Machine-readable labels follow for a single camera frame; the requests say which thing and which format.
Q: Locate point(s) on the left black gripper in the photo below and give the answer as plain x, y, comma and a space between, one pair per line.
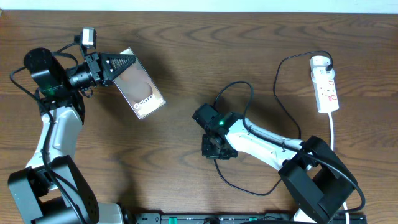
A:
96, 69

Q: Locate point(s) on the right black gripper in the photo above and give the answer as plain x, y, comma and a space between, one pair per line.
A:
207, 152

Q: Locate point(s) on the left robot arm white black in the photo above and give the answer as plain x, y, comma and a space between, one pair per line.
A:
51, 189

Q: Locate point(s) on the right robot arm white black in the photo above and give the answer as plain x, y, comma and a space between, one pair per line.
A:
314, 175

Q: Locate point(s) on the white power strip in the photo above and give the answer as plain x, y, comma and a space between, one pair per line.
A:
324, 84

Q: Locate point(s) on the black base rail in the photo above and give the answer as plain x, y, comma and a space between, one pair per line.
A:
156, 218

